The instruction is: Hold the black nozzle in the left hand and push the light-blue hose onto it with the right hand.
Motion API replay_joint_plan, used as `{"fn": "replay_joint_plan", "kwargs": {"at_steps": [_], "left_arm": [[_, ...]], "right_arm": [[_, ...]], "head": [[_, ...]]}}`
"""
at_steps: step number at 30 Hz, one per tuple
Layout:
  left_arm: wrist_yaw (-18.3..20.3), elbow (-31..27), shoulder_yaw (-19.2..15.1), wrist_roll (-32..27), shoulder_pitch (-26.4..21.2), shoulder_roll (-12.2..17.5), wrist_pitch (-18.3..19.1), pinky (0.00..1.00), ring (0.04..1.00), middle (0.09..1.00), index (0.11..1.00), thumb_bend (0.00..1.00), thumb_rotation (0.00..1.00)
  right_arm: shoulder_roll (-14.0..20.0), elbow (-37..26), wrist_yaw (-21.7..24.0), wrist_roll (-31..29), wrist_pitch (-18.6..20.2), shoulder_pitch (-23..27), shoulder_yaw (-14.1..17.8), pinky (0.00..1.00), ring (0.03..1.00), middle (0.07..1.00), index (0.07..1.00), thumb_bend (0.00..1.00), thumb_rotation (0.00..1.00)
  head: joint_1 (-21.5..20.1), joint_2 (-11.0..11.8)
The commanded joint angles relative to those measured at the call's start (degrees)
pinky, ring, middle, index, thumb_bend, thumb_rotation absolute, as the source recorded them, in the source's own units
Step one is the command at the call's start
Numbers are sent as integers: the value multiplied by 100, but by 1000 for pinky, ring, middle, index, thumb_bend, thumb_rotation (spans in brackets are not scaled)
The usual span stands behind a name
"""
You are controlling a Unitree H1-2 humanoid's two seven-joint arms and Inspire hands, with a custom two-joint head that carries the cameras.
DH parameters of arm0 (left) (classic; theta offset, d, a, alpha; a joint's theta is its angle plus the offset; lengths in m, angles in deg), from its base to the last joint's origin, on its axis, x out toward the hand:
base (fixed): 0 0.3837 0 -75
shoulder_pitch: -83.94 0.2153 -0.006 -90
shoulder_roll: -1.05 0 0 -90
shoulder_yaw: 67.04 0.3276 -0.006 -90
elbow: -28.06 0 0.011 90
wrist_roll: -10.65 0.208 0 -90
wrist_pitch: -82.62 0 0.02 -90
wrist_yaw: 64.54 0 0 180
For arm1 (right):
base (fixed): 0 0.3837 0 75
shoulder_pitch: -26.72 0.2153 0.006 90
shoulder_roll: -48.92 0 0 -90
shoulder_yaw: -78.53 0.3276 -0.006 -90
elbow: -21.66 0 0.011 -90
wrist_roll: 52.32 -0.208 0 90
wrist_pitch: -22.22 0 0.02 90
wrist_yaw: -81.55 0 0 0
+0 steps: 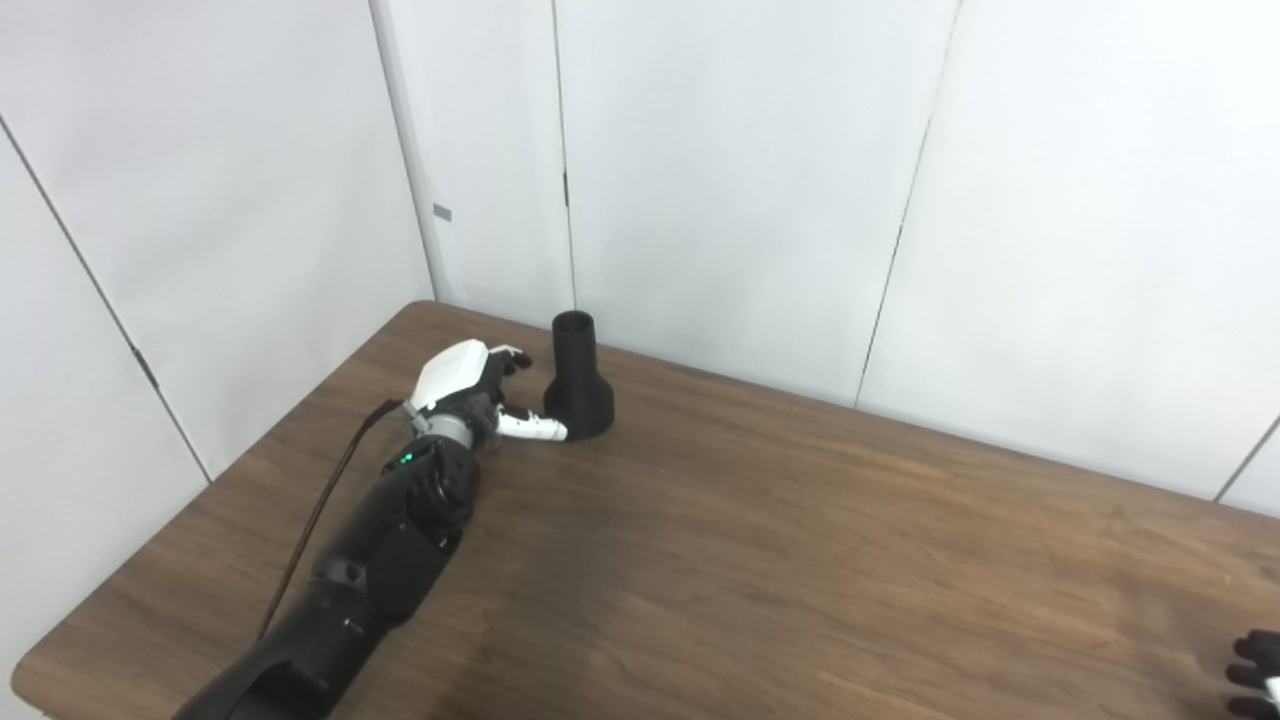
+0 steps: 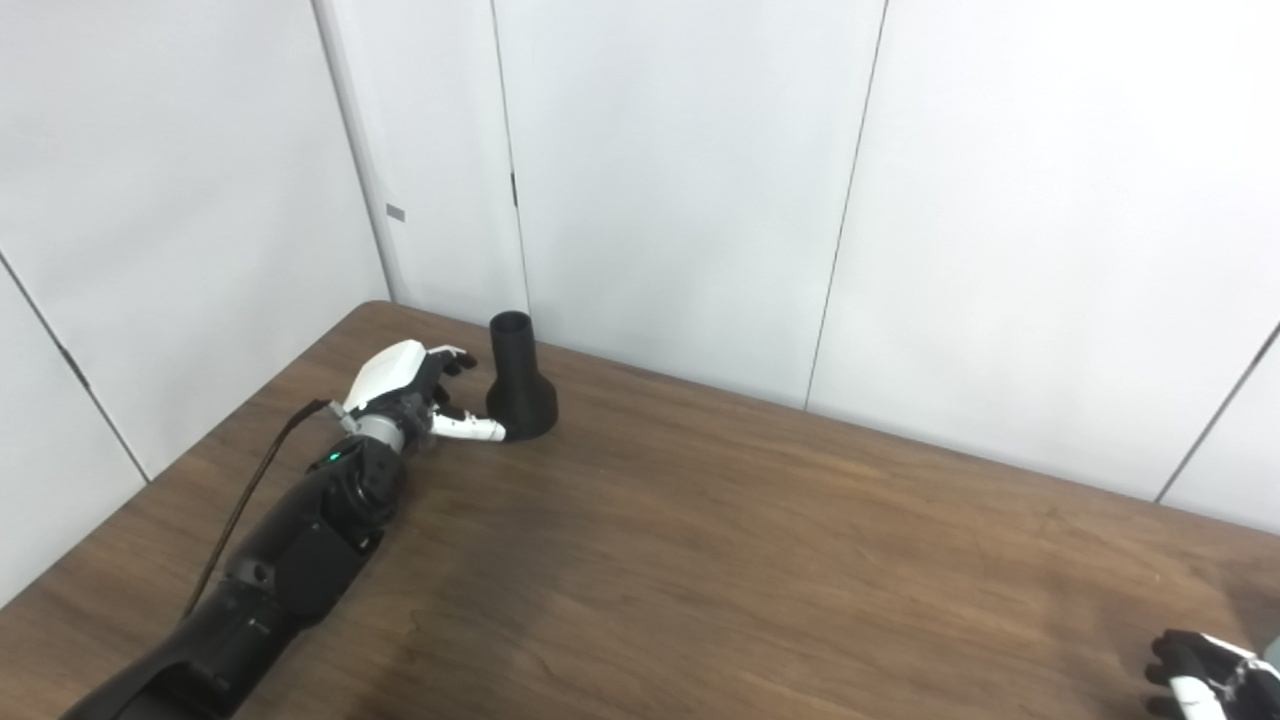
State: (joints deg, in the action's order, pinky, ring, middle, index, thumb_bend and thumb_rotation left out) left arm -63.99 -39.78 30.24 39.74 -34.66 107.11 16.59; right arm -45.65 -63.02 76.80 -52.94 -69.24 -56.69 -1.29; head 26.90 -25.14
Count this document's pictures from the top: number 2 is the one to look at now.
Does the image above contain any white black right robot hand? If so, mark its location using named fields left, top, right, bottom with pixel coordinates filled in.
left=1144, top=629, right=1280, bottom=720

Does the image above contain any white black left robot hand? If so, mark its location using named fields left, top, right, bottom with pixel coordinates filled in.
left=340, top=340, right=509, bottom=447

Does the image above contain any black flared nozzle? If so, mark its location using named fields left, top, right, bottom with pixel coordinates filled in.
left=486, top=311, right=559, bottom=442

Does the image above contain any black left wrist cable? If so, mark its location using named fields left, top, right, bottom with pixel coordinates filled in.
left=181, top=398, right=347, bottom=622

